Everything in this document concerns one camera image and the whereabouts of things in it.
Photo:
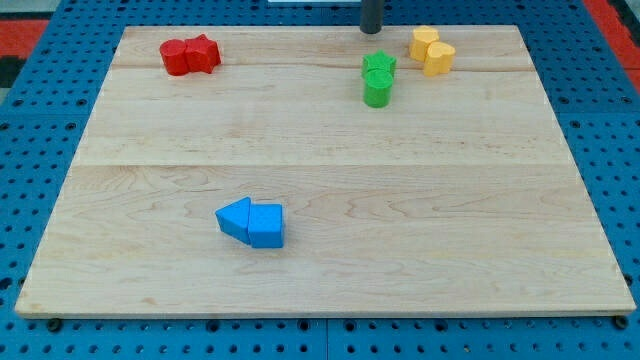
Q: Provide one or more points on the red cylinder block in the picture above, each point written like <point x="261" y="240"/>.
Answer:
<point x="173" y="56"/>

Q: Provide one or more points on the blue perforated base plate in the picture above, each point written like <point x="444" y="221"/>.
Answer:
<point x="590" y="87"/>

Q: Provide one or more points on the light wooden board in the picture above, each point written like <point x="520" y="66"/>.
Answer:
<point x="460" y="198"/>

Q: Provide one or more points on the yellow pentagon block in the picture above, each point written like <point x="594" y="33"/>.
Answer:
<point x="422" y="37"/>

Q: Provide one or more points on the green cylinder block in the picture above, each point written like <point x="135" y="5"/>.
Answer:
<point x="377" y="88"/>

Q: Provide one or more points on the blue triangle block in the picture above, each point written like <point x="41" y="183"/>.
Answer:
<point x="233" y="219"/>

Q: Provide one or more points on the green star block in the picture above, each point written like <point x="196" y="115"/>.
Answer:
<point x="378" y="61"/>

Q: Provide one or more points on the blue cube block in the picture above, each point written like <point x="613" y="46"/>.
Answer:
<point x="266" y="226"/>

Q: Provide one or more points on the yellow heart block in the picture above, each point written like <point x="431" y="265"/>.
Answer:
<point x="439" y="59"/>

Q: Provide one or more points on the red star block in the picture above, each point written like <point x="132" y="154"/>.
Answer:
<point x="202" y="54"/>

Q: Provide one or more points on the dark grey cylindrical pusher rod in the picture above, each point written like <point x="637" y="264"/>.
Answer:
<point x="371" y="16"/>

